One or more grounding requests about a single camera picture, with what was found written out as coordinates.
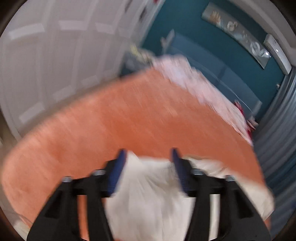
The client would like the white wardrobe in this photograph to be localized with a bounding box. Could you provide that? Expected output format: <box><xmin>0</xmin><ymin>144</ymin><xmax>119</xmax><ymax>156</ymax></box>
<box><xmin>1</xmin><ymin>0</ymin><xmax>163</xmax><ymax>139</ymax></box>

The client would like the white air conditioner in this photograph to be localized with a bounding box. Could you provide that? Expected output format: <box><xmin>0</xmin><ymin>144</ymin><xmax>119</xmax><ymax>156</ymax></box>
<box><xmin>264</xmin><ymin>34</ymin><xmax>292</xmax><ymax>75</ymax></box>

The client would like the orange plush bed blanket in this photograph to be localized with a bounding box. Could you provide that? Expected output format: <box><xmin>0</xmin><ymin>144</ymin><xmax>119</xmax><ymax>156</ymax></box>
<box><xmin>2</xmin><ymin>69</ymin><xmax>265</xmax><ymax>240</ymax></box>

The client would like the bedside table with clutter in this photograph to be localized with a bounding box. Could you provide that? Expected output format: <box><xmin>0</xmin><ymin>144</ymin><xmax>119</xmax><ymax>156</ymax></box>
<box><xmin>120</xmin><ymin>44</ymin><xmax>155</xmax><ymax>76</ymax></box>

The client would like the grey blue curtain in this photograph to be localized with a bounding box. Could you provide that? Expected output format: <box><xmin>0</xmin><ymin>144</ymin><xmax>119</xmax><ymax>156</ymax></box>
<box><xmin>254</xmin><ymin>68</ymin><xmax>295</xmax><ymax>238</ymax></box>

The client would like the framed wall picture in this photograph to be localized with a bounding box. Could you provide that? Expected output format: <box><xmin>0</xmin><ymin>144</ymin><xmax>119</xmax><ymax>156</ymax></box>
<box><xmin>202</xmin><ymin>2</ymin><xmax>271</xmax><ymax>69</ymax></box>

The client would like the blue upholstered headboard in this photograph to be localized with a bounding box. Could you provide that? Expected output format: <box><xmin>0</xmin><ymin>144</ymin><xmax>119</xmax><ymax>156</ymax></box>
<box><xmin>161</xmin><ymin>30</ymin><xmax>262</xmax><ymax>119</ymax></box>

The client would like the pink floral quilt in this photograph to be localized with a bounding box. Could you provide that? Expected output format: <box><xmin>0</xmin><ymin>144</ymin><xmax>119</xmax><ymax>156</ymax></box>
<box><xmin>152</xmin><ymin>55</ymin><xmax>253</xmax><ymax>145</ymax></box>

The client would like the cream white padded coat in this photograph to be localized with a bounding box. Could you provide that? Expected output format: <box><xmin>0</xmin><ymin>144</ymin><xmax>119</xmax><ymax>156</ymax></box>
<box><xmin>105</xmin><ymin>151</ymin><xmax>275</xmax><ymax>240</ymax></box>

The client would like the red cloth on bed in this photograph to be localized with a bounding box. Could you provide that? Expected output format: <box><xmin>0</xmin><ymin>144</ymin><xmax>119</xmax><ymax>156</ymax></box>
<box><xmin>234</xmin><ymin>100</ymin><xmax>258</xmax><ymax>139</ymax></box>

